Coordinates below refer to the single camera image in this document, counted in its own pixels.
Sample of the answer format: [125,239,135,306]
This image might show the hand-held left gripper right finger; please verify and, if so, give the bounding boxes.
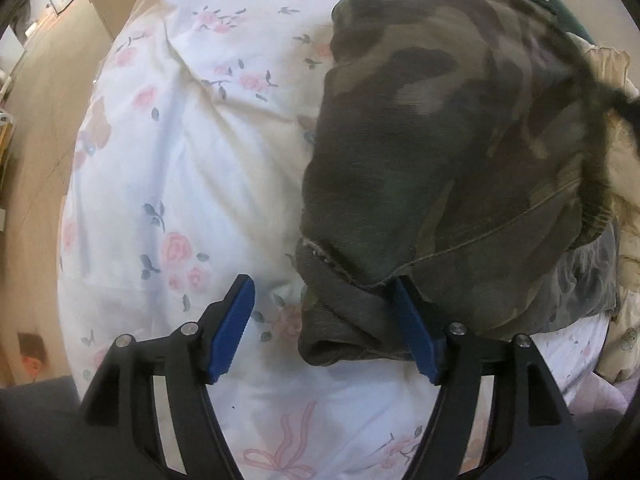
[392,277,576,480]

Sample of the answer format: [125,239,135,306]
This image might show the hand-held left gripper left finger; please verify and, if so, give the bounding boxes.
[80,274,257,480]

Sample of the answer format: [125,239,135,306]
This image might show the camouflage pants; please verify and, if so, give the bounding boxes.
[297,0,640,368]

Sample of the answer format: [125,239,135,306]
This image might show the white floral bed sheet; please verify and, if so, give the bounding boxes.
[57,0,616,480]

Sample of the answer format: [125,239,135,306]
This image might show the grey fabric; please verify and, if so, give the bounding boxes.
[0,375,83,480]

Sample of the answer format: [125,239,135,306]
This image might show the cream bear print duvet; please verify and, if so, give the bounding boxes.
[575,45,640,386]

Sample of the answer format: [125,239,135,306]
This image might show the beige bed frame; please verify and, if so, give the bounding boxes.
[80,0,161,41]

